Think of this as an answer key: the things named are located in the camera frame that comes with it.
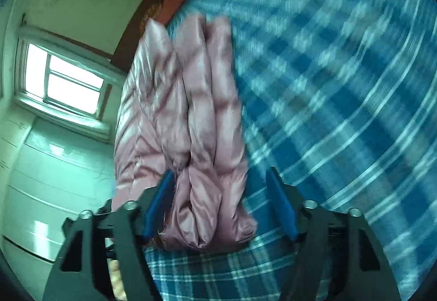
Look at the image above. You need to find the window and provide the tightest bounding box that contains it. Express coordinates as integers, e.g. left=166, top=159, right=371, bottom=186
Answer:
left=14, top=28, right=127, bottom=141

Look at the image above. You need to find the blue plaid bed sheet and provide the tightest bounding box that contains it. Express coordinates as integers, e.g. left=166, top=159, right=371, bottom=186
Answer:
left=143, top=0, right=437, bottom=301

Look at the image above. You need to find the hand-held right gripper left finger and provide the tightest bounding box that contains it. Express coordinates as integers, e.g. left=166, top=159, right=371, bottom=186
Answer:
left=43, top=169, right=176, bottom=301

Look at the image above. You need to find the pink down jacket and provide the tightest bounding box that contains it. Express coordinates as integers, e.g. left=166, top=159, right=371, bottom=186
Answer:
left=112, top=12, right=258, bottom=250

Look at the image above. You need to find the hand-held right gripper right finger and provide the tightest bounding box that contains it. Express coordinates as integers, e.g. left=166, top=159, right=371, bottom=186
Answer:
left=265, top=167, right=401, bottom=301

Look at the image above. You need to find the white wardrobe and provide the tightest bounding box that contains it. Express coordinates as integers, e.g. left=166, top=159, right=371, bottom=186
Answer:
left=0, top=116, right=118, bottom=265

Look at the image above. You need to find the wooden bed headboard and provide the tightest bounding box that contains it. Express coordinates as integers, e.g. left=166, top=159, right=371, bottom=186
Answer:
left=112, top=0, right=192, bottom=64

